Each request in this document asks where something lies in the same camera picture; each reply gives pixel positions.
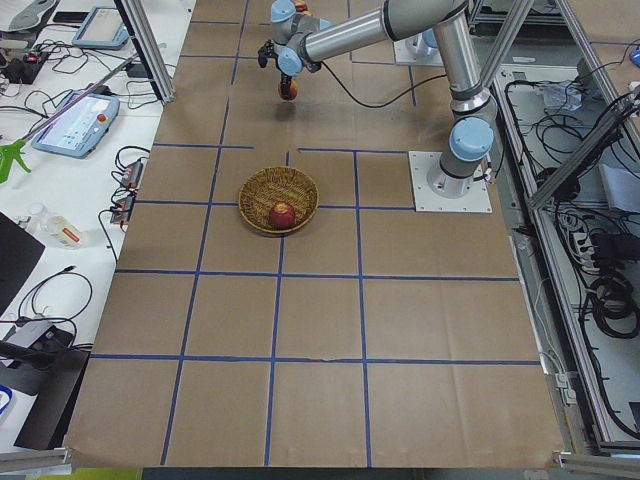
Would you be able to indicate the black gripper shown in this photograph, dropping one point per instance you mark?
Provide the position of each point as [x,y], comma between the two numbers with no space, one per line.
[285,80]

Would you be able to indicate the yellow-red apple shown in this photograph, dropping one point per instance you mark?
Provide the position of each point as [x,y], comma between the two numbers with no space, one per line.
[288,91]

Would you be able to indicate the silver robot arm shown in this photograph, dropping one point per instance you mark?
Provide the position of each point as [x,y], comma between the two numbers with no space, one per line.
[434,33]
[289,18]

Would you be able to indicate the wicker basket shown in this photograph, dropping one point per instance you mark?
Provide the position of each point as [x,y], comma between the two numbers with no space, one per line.
[270,186]

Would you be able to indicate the dark red apple in basket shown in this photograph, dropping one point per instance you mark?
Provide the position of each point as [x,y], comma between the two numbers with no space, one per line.
[282,216]

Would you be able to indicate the teach pendant far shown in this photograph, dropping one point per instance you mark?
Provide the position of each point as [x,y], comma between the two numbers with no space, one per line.
[103,28]

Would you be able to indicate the teach pendant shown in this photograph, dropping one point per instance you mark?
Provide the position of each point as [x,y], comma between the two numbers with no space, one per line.
[78,131]
[103,28]

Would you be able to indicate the teach pendant near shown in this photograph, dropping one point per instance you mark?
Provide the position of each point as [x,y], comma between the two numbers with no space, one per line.
[78,131]

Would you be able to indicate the plastic bottle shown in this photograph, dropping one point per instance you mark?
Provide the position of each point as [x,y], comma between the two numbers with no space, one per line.
[56,225]

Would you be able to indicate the green clamp on rod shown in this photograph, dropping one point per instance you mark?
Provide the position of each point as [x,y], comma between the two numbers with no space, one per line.
[11,153]

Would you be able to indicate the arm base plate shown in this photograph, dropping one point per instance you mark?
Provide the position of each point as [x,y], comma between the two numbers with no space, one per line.
[434,191]
[415,51]

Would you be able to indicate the aluminium frame post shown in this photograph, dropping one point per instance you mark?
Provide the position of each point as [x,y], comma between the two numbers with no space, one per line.
[138,26]

